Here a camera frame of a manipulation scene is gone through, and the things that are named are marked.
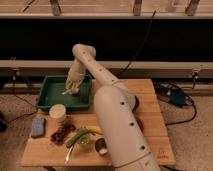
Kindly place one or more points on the green cucumber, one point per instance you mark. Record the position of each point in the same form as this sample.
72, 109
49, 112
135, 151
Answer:
77, 136

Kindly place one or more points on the small metal cup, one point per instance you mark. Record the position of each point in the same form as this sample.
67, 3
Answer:
100, 146

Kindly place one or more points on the blue sponge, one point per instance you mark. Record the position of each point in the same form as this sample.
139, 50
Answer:
38, 127

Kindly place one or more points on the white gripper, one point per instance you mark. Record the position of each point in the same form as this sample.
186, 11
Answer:
74, 84

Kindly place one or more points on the white handled brush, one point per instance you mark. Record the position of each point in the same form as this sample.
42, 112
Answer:
67, 91

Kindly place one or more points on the green small plate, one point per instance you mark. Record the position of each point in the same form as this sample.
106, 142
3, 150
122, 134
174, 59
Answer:
84, 140

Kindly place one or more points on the metal spoon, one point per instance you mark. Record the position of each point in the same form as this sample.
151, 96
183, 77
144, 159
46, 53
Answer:
69, 154

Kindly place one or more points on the dark red grapes bunch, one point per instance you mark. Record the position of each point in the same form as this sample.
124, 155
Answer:
59, 136

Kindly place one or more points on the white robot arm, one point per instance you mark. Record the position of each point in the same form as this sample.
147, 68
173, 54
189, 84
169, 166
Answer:
113, 104

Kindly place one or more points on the wooden folding table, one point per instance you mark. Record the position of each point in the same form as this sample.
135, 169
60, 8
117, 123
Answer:
42, 152

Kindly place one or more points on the yellow banana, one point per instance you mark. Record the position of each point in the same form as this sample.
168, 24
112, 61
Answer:
95, 129

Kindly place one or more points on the black power adapter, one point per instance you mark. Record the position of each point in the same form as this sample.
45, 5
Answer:
177, 97

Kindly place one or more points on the green plastic tray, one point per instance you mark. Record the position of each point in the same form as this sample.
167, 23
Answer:
52, 89

